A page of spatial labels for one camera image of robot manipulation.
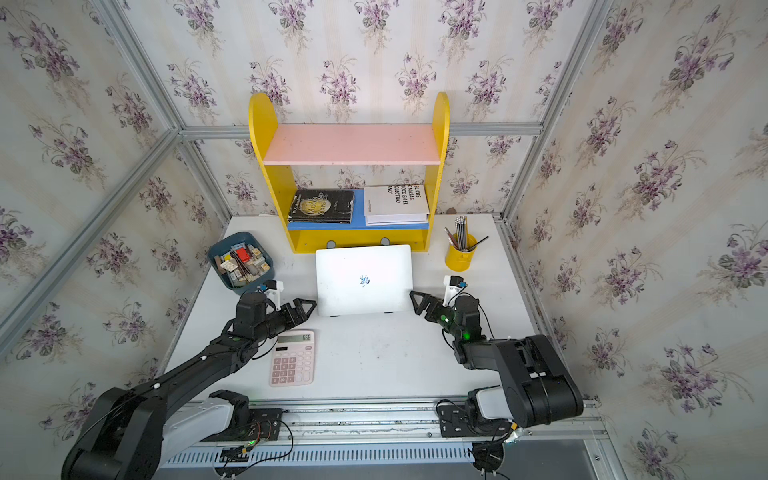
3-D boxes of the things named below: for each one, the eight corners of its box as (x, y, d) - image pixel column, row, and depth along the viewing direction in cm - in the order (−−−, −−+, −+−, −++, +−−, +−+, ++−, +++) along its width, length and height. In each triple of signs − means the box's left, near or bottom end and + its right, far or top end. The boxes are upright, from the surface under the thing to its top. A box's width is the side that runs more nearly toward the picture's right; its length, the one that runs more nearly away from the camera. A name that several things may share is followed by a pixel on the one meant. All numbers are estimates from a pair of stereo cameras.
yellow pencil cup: (447, 271, 105) (453, 253, 97) (444, 252, 110) (449, 234, 102) (471, 271, 105) (479, 253, 97) (467, 253, 110) (474, 234, 102)
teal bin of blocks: (234, 302, 96) (230, 297, 93) (205, 254, 108) (201, 248, 106) (283, 273, 103) (280, 268, 101) (250, 231, 116) (247, 225, 113)
